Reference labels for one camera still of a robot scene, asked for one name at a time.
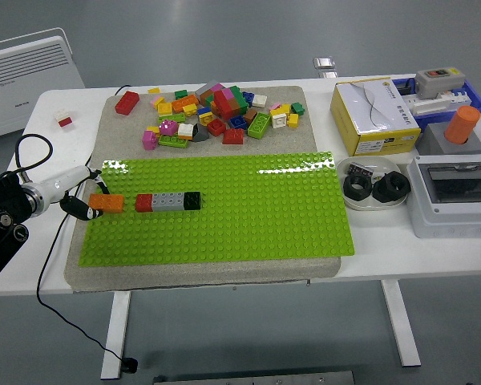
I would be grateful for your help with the dark green building brick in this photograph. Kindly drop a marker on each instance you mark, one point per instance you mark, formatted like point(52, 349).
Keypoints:
point(297, 108)

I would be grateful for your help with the magenta building brick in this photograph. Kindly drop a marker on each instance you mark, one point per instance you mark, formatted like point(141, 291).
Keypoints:
point(168, 127)

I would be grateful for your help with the grey metal plate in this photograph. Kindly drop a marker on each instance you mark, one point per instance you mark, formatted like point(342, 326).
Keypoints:
point(256, 378)

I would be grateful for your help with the pink building brick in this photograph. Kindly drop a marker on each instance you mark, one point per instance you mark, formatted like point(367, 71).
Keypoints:
point(149, 140)

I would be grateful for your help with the grey block holder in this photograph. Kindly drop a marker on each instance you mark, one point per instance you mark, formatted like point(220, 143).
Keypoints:
point(435, 140)

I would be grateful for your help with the small dark green brick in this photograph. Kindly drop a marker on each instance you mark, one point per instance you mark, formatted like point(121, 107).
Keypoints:
point(180, 94)

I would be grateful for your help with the orange building brick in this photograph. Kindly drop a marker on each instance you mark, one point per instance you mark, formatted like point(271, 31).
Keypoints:
point(106, 203)

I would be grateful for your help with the large grey brick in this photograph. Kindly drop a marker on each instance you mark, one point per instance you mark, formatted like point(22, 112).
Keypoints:
point(205, 90)

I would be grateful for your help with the white and red brick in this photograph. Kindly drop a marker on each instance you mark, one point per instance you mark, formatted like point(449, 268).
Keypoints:
point(64, 118)

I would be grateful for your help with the white dish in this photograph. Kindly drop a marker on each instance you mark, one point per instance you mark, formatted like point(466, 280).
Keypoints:
point(385, 163)

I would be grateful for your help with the orange cylinder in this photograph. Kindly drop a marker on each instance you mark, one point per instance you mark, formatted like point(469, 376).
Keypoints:
point(462, 124)

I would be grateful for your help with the small red building brick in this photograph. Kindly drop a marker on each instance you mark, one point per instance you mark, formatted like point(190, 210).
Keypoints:
point(143, 203)

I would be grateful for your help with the white electrical enclosure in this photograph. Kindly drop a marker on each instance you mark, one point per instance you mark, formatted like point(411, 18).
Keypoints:
point(445, 216)

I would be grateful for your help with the grey push-button switch box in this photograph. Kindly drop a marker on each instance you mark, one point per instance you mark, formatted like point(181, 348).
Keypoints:
point(439, 82)

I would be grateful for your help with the long lime green brick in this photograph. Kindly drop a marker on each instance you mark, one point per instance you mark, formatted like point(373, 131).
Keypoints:
point(173, 141)
point(171, 118)

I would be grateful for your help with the grey sloped brick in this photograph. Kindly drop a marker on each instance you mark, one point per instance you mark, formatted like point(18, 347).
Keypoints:
point(200, 134)

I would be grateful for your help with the wide lime green brick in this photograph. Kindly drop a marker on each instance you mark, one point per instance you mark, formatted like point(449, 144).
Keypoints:
point(258, 125)

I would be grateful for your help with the yellow and white carton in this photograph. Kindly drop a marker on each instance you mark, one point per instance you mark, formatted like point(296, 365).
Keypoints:
point(369, 108)

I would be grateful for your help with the blue plastic tray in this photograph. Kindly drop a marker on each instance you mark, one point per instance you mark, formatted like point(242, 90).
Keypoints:
point(476, 100)

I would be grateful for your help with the metal floor socket plate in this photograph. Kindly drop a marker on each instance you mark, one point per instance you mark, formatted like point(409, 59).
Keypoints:
point(324, 62)
point(328, 74)

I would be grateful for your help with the small black circuit module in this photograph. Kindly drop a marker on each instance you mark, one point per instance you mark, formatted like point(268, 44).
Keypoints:
point(360, 168)

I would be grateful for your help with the multicolour joined brick stack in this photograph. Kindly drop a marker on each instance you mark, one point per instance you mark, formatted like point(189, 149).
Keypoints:
point(226, 103)

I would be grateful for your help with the long grey building brick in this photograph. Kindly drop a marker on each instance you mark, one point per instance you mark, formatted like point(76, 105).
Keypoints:
point(167, 201)

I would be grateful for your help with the square red brick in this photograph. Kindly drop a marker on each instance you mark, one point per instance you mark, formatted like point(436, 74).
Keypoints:
point(233, 136)
point(215, 127)

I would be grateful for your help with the white building brick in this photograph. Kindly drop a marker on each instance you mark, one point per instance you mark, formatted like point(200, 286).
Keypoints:
point(185, 129)
point(259, 100)
point(278, 120)

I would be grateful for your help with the white terminal block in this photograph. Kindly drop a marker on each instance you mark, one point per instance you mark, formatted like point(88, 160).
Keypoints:
point(429, 105)

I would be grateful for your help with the large black hex nut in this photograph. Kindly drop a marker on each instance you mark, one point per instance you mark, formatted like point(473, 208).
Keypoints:
point(350, 192)
point(398, 188)

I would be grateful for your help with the flat yellow brick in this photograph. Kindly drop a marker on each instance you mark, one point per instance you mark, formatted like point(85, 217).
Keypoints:
point(153, 129)
point(154, 90)

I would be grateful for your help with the yellow building brick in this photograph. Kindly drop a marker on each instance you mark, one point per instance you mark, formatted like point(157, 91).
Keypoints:
point(164, 109)
point(205, 119)
point(282, 110)
point(190, 110)

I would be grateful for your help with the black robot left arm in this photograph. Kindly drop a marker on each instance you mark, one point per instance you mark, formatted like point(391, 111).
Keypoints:
point(0, 192)

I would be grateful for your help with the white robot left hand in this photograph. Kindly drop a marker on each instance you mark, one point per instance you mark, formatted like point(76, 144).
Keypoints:
point(66, 180)

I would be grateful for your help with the white panel heater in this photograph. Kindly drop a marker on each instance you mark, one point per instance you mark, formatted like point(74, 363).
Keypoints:
point(16, 80)

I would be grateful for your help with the long red building brick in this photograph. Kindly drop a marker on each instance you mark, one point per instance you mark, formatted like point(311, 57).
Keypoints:
point(127, 102)

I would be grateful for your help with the black building brick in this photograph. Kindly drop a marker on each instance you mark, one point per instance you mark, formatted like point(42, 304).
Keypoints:
point(192, 200)

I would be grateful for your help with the grey-brown mat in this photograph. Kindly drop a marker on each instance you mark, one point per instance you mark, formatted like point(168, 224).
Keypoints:
point(264, 144)

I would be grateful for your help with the flat orange brick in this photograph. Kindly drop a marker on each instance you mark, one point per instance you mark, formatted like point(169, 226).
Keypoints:
point(184, 138)

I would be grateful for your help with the small yellow brick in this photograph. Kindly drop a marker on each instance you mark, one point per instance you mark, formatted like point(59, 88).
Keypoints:
point(292, 120)

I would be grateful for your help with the green studded baseplate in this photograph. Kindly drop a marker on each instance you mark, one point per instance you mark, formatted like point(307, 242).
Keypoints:
point(244, 208)

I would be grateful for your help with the long orange brick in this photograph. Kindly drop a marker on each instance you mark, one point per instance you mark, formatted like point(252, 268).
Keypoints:
point(184, 103)

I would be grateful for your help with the brown building brick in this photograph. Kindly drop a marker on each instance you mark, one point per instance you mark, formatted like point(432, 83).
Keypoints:
point(250, 116)

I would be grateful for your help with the blue building brick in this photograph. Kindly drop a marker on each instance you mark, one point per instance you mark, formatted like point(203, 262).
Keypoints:
point(237, 122)
point(249, 98)

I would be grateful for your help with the white table leg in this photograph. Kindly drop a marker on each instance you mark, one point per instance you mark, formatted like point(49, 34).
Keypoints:
point(401, 325)
point(116, 333)

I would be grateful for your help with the small pink brick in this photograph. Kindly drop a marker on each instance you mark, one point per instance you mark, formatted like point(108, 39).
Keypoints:
point(156, 100)
point(274, 106)

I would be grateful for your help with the small blue brick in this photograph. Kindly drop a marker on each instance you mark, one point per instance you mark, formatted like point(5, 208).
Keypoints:
point(203, 110)

